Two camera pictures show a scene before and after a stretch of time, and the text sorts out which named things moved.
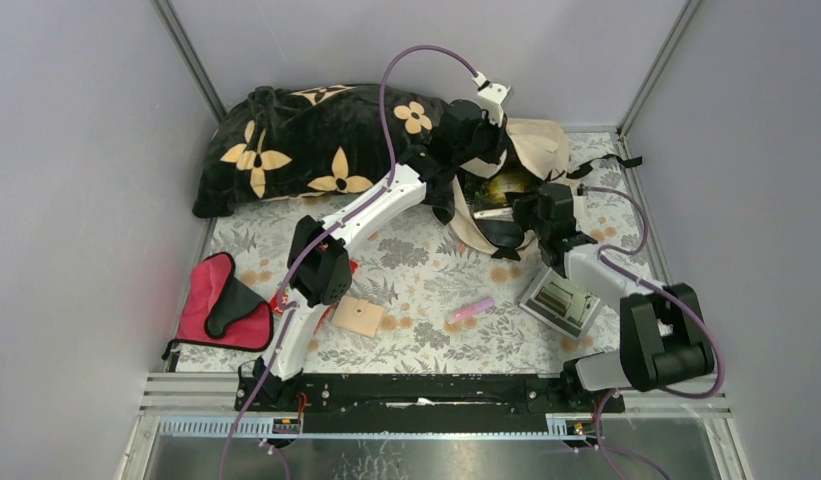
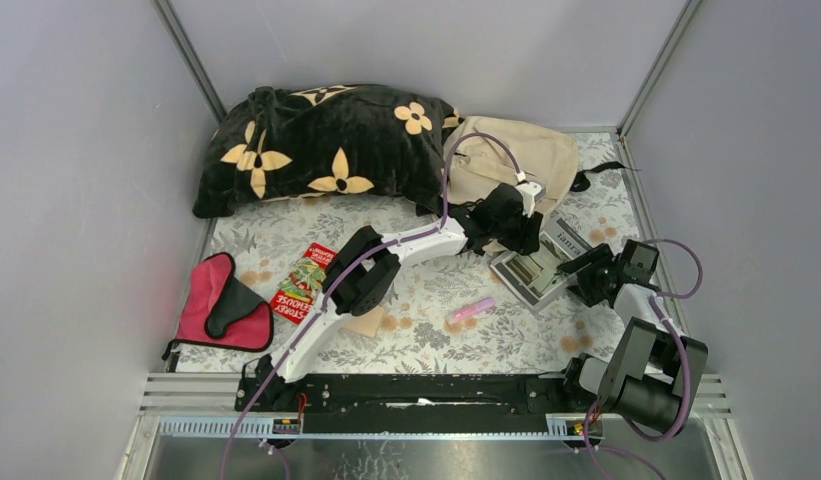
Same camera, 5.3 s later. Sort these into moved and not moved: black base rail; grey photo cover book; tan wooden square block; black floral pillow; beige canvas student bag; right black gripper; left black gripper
Moved: beige canvas student bag; left black gripper; grey photo cover book; right black gripper
Not moved: tan wooden square block; black base rail; black floral pillow
